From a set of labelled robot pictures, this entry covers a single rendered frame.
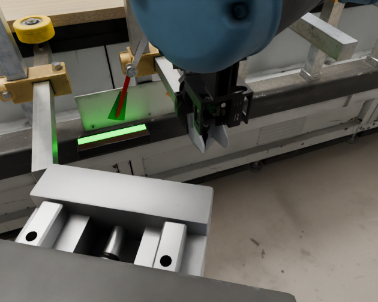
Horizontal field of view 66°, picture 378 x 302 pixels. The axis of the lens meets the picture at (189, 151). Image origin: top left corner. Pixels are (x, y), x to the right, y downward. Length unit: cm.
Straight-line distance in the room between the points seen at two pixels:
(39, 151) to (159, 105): 34
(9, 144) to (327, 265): 120
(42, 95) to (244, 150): 102
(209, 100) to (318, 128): 133
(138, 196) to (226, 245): 111
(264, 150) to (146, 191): 126
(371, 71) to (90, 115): 84
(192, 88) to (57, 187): 21
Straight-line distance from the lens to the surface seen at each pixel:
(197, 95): 36
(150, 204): 21
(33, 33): 77
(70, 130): 76
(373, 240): 154
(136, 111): 73
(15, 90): 68
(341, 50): 55
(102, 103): 70
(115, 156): 86
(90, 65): 91
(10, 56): 66
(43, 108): 59
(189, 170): 132
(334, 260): 141
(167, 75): 60
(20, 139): 79
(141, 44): 61
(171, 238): 20
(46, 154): 49
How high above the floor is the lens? 117
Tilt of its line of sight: 46 degrees down
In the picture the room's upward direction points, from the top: straight up
